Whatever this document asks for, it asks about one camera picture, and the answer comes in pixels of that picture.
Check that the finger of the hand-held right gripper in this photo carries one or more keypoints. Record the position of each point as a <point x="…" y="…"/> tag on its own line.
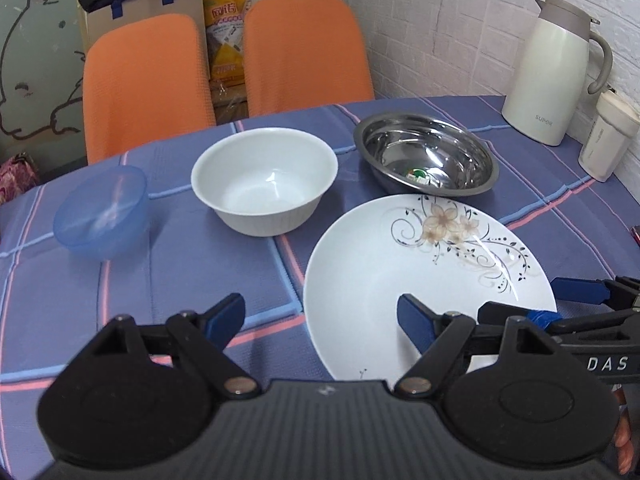
<point x="542" y="320"/>
<point x="580" y="290"/>

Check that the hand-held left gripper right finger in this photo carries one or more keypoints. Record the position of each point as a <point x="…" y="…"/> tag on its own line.
<point x="411" y="316"/>

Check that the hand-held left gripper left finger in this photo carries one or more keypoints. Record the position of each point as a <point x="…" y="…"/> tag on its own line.
<point x="225" y="314"/>

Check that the white floral plate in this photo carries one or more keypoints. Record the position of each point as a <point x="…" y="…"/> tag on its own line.
<point x="380" y="280"/>

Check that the white ceramic bowl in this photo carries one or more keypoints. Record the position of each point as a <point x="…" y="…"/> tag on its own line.
<point x="265" y="185"/>

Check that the blue plastic bowl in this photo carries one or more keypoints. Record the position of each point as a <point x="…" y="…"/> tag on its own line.
<point x="102" y="215"/>

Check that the stainless steel bowl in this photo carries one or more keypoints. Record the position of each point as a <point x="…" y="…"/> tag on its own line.
<point x="425" y="155"/>

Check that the person's right hand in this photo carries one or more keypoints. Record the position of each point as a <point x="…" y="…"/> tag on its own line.
<point x="623" y="440"/>

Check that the purple checked tablecloth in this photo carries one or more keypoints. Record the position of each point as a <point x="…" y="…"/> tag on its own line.
<point x="200" y="270"/>

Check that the small red object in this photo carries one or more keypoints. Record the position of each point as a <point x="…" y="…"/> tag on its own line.
<point x="636" y="234"/>

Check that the white tumbler cup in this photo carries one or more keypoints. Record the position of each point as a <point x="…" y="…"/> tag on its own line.
<point x="605" y="140"/>

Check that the white thermos jug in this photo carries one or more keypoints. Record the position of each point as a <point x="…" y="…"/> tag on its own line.
<point x="547" y="70"/>

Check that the orange chair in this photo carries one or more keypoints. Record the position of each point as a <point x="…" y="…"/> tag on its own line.
<point x="305" y="55"/>
<point x="145" y="85"/>

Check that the pink patterned bag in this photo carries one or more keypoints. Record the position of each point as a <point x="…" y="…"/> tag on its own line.
<point x="17" y="177"/>

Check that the yellow snack bag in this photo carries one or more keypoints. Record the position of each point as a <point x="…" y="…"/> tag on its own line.
<point x="225" y="30"/>

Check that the cardboard box with blue tape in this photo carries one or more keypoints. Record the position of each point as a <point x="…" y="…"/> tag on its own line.
<point x="145" y="7"/>

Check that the frosted glass door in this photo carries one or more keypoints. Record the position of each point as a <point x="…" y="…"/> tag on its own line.
<point x="35" y="60"/>

